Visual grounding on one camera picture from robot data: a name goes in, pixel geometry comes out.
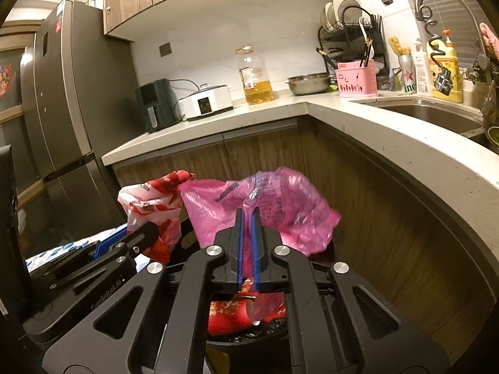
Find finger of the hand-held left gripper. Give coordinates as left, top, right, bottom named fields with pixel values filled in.
left=89, top=231, right=130, bottom=261
left=112, top=223, right=160, bottom=261

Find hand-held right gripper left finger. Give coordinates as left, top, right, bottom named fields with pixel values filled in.
left=43, top=208, right=247, bottom=374

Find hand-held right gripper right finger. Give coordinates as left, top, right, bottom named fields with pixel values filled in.
left=249, top=208, right=451, bottom=374

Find red white crinkled plastic bag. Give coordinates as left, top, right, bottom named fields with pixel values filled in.
left=118, top=170, right=196, bottom=264

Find pink plastic bag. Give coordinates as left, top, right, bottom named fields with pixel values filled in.
left=179, top=166, right=342, bottom=258

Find red paper cup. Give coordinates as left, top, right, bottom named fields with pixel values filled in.
left=208, top=292, right=289, bottom=336

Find black trash bin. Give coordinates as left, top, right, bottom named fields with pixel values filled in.
left=167, top=218, right=344, bottom=374

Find floral blanket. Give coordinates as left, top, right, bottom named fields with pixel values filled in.
left=25, top=226, right=129, bottom=267

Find wooden lower cabinets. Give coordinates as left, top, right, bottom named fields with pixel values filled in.
left=111, top=117, right=499, bottom=359

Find black air fryer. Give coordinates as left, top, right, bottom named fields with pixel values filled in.
left=135, top=79, right=180, bottom=133

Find grey refrigerator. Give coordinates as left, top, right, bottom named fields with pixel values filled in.
left=19, top=0, right=137, bottom=234

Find white electric cooker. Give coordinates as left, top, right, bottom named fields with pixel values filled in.
left=178, top=85, right=234, bottom=121

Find cooking oil bottle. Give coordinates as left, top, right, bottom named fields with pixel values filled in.
left=235, top=46, right=274, bottom=106

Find wooden glass door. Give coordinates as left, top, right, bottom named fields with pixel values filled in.
left=0, top=23, right=43, bottom=219

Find steel basin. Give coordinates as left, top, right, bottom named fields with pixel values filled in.
left=284, top=73, right=332, bottom=96

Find red door decoration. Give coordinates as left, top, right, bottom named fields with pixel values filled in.
left=0, top=64, right=16, bottom=96

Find pink utensil holder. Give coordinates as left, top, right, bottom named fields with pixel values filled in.
left=336, top=60, right=379, bottom=98

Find black dish rack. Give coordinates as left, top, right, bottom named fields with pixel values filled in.
left=317, top=6, right=390, bottom=90

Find steel sink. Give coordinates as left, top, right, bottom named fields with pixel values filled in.
left=349, top=97, right=499, bottom=145

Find white ladle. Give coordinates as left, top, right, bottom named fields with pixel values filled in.
left=359, top=17, right=375, bottom=61

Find beer can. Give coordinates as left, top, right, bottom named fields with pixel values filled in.
left=398, top=55, right=417, bottom=94

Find black chopsticks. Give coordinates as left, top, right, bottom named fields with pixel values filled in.
left=361, top=13, right=382, bottom=67

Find white plate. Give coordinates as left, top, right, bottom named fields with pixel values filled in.
left=320, top=2, right=336, bottom=32
left=331, top=0, right=363, bottom=28

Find white pump bottle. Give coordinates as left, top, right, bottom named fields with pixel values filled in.
left=413, top=39, right=433, bottom=96

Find yellow brush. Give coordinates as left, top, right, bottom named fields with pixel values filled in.
left=388, top=36, right=412, bottom=57

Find yellow detergent bottle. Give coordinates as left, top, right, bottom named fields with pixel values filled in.
left=426, top=29, right=463, bottom=103

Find pink cloth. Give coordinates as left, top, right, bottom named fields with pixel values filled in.
left=479, top=22, right=499, bottom=59

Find steel faucet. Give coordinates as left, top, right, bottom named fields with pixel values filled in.
left=415, top=0, right=499, bottom=117

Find black power cable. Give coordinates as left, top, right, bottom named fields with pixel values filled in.
left=169, top=79, right=203, bottom=121

